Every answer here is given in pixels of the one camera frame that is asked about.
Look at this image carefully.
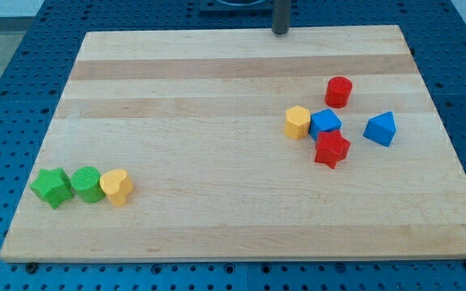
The yellow heart block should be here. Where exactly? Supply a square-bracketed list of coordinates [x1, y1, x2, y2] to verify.
[100, 169, 133, 207]

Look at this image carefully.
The blue triangular prism block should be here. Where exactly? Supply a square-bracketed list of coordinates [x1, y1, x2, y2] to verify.
[363, 112, 396, 147]

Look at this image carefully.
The blue cube block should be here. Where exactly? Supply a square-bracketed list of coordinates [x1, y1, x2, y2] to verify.
[309, 108, 342, 141]

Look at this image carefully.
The red star block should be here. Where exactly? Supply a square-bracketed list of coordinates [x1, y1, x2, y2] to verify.
[314, 129, 351, 169]

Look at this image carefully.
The wooden board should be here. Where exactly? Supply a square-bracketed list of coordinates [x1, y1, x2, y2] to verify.
[0, 25, 466, 263]

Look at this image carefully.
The red cylinder block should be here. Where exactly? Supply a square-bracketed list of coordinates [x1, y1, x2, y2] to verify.
[324, 76, 353, 108]

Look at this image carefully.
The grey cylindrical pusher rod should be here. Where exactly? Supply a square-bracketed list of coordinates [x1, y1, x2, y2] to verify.
[271, 0, 291, 35]

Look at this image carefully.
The yellow hexagon block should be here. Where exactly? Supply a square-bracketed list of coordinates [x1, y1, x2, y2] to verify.
[284, 106, 311, 140]

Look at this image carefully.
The green star block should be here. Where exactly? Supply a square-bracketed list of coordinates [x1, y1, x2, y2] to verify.
[30, 167, 74, 209]

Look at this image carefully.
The green cylinder block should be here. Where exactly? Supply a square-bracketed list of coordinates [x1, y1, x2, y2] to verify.
[70, 167, 105, 204]

